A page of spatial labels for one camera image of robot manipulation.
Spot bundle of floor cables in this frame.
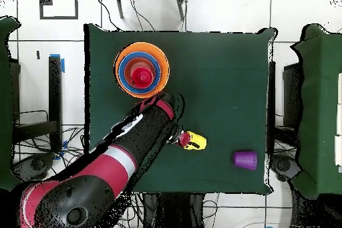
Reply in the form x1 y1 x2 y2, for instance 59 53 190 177
11 124 146 228

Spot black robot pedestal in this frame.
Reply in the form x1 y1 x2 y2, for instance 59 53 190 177
141 192 206 228

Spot blue plastic bowl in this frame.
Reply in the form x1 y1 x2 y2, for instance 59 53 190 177
118 51 162 95

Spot large orange plastic bowl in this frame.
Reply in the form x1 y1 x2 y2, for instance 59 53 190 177
114 41 171 99

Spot red plastic cup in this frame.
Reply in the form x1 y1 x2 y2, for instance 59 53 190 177
131 66 155 90

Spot black metal bar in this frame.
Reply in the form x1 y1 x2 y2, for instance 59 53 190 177
268 60 276 156

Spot purple plastic cup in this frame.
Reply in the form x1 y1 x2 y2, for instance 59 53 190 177
232 150 259 170

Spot black rounded stand foot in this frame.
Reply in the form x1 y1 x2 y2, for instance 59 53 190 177
11 152 56 182
269 153 304 183

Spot green cloth side table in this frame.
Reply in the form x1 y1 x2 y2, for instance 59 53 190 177
290 23 342 200
0 15 25 195

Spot black metal stand frame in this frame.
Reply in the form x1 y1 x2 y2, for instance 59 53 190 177
11 55 63 152

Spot small red plastic bowl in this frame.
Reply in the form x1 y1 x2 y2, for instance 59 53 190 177
124 57 158 90

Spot white boxes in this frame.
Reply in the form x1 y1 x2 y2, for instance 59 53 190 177
333 72 342 167

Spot dark green tablecloth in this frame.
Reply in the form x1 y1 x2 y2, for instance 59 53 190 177
83 23 276 195

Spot yellow plastic cup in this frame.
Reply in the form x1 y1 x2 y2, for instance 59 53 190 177
183 130 208 152

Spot blue tape strip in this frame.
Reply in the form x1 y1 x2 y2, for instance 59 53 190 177
49 53 66 74

